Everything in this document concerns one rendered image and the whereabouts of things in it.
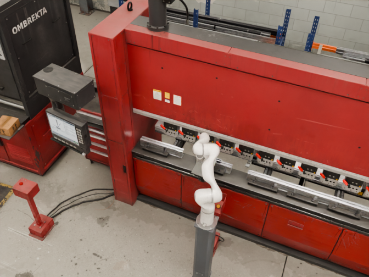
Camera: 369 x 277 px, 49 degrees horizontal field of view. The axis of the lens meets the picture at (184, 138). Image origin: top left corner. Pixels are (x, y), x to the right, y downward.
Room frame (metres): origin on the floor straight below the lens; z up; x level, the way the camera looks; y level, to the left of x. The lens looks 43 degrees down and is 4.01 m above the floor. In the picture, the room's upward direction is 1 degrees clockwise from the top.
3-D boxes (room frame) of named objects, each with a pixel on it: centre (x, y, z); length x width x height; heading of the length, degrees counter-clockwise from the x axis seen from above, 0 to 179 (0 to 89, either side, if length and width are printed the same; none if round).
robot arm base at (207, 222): (2.11, -0.22, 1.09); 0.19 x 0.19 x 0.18
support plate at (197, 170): (2.78, -0.21, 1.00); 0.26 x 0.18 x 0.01; 158
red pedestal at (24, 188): (2.64, 1.63, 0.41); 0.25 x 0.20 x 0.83; 158
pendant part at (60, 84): (2.93, 1.09, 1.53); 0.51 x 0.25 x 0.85; 60
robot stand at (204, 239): (2.11, -0.22, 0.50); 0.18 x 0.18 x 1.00; 69
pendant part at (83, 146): (2.83, 1.09, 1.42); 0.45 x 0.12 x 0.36; 60
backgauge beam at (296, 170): (3.03, -0.74, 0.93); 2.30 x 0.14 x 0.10; 68
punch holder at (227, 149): (2.85, -0.42, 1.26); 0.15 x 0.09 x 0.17; 68
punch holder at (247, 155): (2.77, -0.61, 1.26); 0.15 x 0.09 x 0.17; 68
